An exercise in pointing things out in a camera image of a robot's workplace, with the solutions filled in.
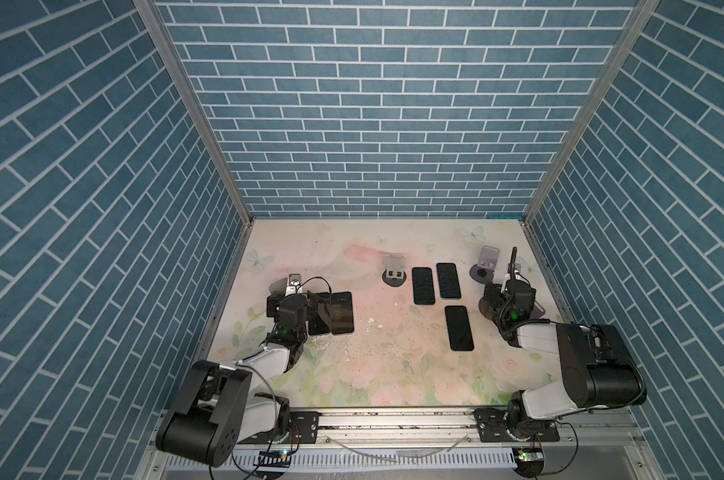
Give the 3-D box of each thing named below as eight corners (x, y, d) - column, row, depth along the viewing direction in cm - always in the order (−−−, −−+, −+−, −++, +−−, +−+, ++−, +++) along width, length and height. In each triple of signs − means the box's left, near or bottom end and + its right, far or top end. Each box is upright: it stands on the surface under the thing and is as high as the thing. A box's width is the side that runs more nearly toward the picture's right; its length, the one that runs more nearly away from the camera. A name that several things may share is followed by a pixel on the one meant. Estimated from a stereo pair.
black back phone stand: (382, 286, 103) (383, 276, 98) (382, 266, 108) (382, 255, 103) (404, 286, 103) (406, 276, 98) (403, 266, 108) (404, 255, 103)
